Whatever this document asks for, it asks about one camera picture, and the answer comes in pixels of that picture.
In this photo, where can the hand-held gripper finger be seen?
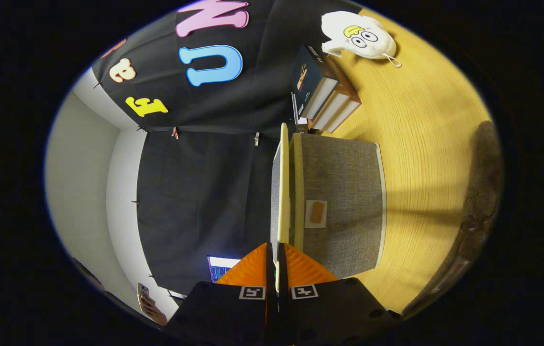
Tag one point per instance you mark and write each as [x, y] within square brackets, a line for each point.
[284, 315]
[272, 312]

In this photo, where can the grey fabric storage box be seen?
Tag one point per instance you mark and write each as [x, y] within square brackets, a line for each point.
[344, 182]

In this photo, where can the brown fuzzy shoe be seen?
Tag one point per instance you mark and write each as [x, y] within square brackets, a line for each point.
[483, 173]

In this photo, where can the computer screen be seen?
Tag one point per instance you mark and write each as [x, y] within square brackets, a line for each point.
[219, 266]

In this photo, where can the smartphone with patterned case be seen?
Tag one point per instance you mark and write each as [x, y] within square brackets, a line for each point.
[143, 290]

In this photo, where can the reddish clip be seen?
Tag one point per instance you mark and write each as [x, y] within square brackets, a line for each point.
[175, 133]

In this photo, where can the brown book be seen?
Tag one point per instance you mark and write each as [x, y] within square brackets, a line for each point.
[346, 115]
[332, 109]

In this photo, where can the dark blue book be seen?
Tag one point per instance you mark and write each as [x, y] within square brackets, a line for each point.
[308, 77]

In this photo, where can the white plush toy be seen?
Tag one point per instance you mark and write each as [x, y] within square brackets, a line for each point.
[358, 38]

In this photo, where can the row of black cloth clips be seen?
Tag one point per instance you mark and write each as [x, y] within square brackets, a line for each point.
[96, 84]

